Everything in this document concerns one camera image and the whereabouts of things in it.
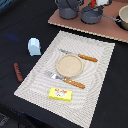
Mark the beige woven placemat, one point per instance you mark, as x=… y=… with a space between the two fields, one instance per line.
x=77 y=112

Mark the brown sausage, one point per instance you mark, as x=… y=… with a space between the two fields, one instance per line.
x=18 y=72

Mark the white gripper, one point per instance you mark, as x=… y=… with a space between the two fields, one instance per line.
x=103 y=2

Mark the knife with orange handle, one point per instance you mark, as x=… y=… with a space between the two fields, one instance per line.
x=80 y=55

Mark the grey saucepan with handle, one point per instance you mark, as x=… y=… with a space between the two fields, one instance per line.
x=93 y=15

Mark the red tomato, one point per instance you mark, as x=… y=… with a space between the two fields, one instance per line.
x=93 y=3

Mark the light blue milk carton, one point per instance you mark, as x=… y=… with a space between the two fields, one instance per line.
x=34 y=47

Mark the tan wooden bowl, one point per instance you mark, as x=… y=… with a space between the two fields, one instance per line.
x=123 y=14

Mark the fork with orange handle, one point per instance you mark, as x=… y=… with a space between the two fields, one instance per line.
x=55 y=76

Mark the grey cooking pot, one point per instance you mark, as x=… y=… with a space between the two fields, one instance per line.
x=68 y=9

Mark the round tan plate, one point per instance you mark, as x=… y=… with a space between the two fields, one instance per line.
x=69 y=66

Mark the yellow butter box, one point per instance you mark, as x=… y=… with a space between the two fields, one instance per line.
x=60 y=94

